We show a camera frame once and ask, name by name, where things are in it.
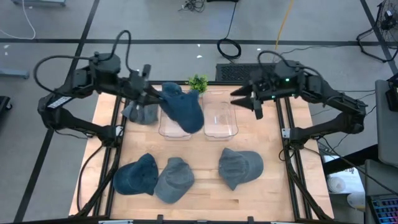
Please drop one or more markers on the dark blue denim cap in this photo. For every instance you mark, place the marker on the dark blue denim cap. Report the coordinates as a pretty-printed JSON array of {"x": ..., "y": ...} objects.
[
  {"x": 171, "y": 88},
  {"x": 135, "y": 177},
  {"x": 183, "y": 112}
]

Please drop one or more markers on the black device on desk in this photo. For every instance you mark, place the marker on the black device on desk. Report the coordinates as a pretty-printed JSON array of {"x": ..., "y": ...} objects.
[{"x": 392, "y": 96}]

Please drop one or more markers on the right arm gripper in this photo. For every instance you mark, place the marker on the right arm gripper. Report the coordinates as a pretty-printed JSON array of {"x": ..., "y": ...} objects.
[{"x": 264, "y": 88}]

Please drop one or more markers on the grey desk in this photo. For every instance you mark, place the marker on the grey desk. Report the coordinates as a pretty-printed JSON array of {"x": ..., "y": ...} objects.
[{"x": 388, "y": 130}]

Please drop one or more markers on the black aluminium table frame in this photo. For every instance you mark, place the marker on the black aluminium table frame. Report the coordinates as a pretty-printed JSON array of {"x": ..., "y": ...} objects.
[{"x": 146, "y": 222}]

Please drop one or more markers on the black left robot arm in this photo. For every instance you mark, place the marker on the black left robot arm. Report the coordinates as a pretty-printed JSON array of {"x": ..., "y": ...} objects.
[{"x": 81, "y": 126}]

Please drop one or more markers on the green plant in white pot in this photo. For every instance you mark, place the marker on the green plant in white pot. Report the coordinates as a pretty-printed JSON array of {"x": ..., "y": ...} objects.
[{"x": 198, "y": 83}]

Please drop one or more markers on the grey denim cap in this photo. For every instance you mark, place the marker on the grey denim cap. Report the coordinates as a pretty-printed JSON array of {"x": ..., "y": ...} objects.
[
  {"x": 174, "y": 182},
  {"x": 239, "y": 168},
  {"x": 141, "y": 113}
]

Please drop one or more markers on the backlit rainbow keyboard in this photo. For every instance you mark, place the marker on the backlit rainbow keyboard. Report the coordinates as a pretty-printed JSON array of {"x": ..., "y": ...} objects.
[{"x": 385, "y": 211}]

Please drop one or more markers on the black vented box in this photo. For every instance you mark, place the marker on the black vented box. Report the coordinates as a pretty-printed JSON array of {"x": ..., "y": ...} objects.
[{"x": 233, "y": 72}]

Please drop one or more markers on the clear plastic bin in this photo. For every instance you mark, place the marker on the clear plastic bin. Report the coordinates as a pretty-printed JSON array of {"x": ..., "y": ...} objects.
[
  {"x": 169, "y": 132},
  {"x": 219, "y": 118}
]

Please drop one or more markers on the grey metal floor bar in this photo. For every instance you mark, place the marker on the grey metal floor bar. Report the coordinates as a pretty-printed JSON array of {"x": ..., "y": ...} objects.
[
  {"x": 14, "y": 74},
  {"x": 38, "y": 2}
]

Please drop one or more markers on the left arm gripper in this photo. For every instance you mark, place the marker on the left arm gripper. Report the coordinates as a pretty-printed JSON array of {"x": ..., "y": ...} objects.
[{"x": 138, "y": 87}]

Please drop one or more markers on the white frame bracket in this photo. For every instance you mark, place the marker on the white frame bracket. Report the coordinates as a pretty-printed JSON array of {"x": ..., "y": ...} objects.
[
  {"x": 119, "y": 131},
  {"x": 285, "y": 133}
]

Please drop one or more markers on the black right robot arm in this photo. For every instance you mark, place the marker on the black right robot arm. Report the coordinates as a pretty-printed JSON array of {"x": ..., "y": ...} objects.
[{"x": 326, "y": 127}]

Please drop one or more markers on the black desk beam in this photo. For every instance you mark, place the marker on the black desk beam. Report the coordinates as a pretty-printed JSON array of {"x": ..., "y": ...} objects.
[{"x": 351, "y": 160}]

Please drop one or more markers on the black floor device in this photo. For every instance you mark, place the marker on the black floor device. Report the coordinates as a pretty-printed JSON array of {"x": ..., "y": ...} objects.
[{"x": 3, "y": 104}]

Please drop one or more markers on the white paper roll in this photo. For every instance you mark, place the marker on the white paper roll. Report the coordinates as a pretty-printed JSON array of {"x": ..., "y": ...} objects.
[{"x": 336, "y": 185}]

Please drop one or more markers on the black floor fan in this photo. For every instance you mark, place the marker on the black floor fan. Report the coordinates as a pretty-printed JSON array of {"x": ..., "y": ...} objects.
[{"x": 388, "y": 21}]

